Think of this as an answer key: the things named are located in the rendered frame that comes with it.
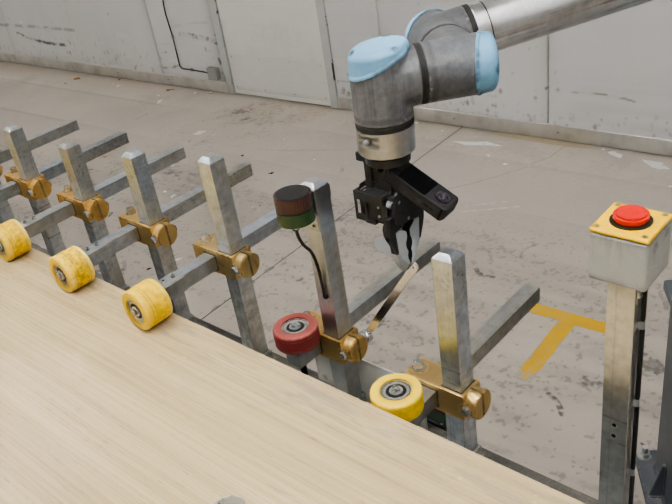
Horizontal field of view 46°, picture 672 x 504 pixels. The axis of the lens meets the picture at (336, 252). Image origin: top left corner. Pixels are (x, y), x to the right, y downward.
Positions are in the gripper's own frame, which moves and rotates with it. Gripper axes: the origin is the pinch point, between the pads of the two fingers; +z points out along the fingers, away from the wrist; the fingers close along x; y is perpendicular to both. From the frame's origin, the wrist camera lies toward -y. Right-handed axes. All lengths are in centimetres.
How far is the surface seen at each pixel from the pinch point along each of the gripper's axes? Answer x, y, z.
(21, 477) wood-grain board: 61, 26, 10
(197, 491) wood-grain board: 48.4, 1.1, 10.0
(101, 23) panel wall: -238, 468, 62
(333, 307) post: 9.6, 9.5, 6.3
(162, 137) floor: -171, 324, 103
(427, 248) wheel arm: -24.0, 14.4, 13.9
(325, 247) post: 9.2, 9.6, -5.4
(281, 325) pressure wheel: 15.2, 17.2, 9.4
